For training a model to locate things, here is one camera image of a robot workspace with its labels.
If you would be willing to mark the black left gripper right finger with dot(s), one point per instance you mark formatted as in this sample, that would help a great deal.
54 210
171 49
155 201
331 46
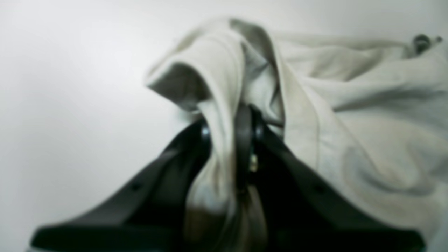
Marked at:
303 212

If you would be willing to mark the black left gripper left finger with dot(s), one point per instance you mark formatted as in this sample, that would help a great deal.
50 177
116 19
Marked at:
146 214

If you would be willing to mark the beige t-shirt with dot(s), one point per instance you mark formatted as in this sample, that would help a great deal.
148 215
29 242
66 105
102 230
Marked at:
369 116

